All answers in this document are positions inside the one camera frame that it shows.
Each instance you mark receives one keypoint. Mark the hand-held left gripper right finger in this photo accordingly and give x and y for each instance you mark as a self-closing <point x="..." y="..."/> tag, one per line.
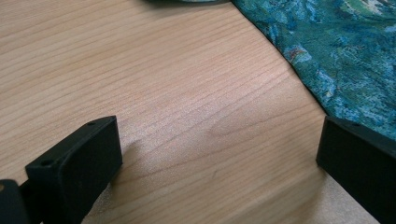
<point x="358" y="168"/>

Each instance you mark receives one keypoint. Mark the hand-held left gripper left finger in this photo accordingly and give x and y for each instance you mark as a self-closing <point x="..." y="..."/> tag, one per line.
<point x="77" y="168"/>

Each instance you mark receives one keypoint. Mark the teal floral button shirt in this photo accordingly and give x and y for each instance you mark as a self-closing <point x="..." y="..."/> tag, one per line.
<point x="336" y="43"/>

